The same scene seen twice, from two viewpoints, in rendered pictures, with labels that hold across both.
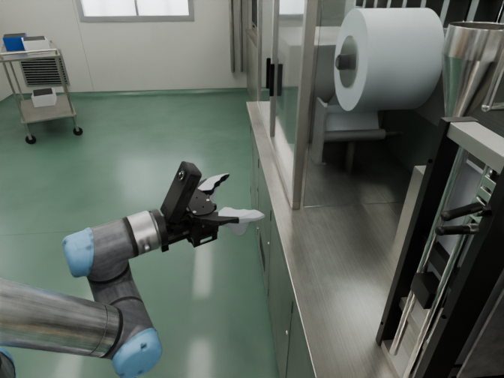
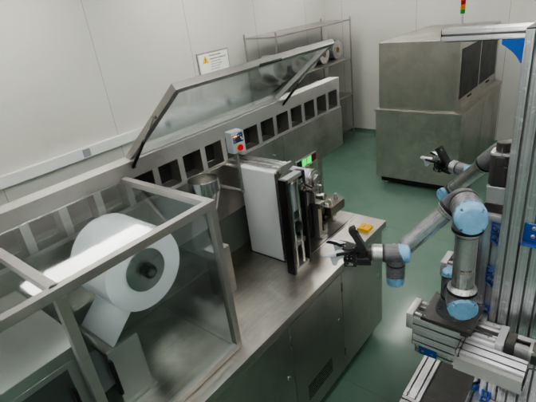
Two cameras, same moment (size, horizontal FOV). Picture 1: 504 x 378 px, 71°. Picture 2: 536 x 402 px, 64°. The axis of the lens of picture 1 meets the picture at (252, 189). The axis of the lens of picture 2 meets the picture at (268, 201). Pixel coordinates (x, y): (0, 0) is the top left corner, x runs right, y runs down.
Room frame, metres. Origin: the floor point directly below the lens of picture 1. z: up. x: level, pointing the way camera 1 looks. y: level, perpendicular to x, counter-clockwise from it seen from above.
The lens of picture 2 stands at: (1.85, 1.02, 2.23)
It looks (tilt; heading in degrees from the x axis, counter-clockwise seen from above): 25 degrees down; 227
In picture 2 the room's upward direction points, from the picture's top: 7 degrees counter-clockwise
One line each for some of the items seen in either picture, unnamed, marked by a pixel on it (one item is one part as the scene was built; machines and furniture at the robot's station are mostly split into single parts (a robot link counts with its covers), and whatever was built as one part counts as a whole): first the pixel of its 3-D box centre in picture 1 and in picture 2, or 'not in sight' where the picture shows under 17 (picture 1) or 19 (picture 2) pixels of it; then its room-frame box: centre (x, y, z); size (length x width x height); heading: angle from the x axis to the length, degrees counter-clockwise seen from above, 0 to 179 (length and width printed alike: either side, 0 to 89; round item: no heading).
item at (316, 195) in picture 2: not in sight; (319, 214); (0.13, -0.42, 1.05); 0.06 x 0.05 x 0.31; 95
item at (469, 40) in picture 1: (480, 40); (203, 184); (0.83, -0.50, 1.50); 0.14 x 0.14 x 0.06
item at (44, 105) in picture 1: (40, 85); not in sight; (4.02, 2.40, 0.51); 0.91 x 0.58 x 1.02; 29
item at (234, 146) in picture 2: not in sight; (236, 141); (0.65, -0.44, 1.66); 0.07 x 0.07 x 0.10; 86
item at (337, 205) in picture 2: not in sight; (311, 201); (-0.07, -0.64, 1.00); 0.40 x 0.16 x 0.06; 95
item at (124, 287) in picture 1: (115, 292); (395, 270); (0.46, 0.26, 1.12); 0.11 x 0.08 x 0.11; 32
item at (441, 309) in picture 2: not in sight; (453, 301); (0.22, 0.42, 0.87); 0.15 x 0.15 x 0.10
